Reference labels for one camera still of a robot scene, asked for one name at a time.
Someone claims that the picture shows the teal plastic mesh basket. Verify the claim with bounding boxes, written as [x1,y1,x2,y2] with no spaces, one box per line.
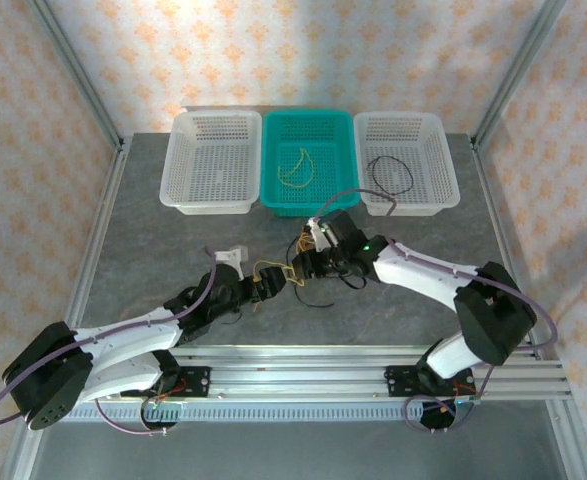
[259,109,362,220]

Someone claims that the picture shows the white plastic mesh basket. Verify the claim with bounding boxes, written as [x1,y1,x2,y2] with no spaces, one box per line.
[158,109,264,216]
[352,110,462,217]

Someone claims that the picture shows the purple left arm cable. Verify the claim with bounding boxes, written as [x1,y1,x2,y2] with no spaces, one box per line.
[0,249,222,437]

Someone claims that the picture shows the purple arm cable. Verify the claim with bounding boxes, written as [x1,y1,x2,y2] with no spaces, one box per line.
[312,188,559,435]
[0,249,222,437]

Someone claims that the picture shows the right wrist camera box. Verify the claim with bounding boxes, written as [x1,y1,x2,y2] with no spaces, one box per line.
[306,217,335,251]

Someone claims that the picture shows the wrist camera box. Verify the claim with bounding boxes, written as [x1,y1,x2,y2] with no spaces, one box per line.
[306,217,335,251]
[215,245,249,279]

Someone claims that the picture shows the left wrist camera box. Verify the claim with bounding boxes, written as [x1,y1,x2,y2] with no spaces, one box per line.
[215,245,249,279]

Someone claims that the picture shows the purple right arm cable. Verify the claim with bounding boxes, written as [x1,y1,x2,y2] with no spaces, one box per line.
[312,188,559,435]

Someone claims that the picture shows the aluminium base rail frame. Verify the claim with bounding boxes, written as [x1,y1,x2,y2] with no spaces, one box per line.
[26,343,573,404]

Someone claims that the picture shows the grey slotted cable duct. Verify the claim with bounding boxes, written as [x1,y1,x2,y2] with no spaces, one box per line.
[75,402,479,425]

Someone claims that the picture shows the aluminium table side rail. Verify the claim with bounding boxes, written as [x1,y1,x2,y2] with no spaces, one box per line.
[52,137,132,361]
[470,137,544,359]

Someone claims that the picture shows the aluminium frame post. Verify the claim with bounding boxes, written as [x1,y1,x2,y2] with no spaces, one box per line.
[26,0,125,151]
[470,0,568,149]

